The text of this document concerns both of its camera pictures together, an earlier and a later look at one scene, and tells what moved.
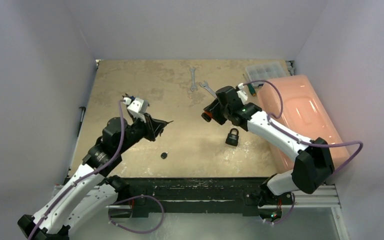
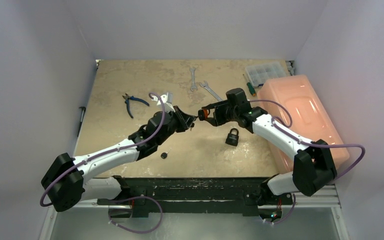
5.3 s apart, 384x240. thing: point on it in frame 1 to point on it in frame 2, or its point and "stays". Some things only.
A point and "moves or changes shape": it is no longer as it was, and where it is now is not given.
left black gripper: [152, 127] to [184, 120]
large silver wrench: [205, 85] stays
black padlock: [232, 139] stays
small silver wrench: [193, 86] stays
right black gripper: [210, 113] stays
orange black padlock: [207, 116] moves or changes shape
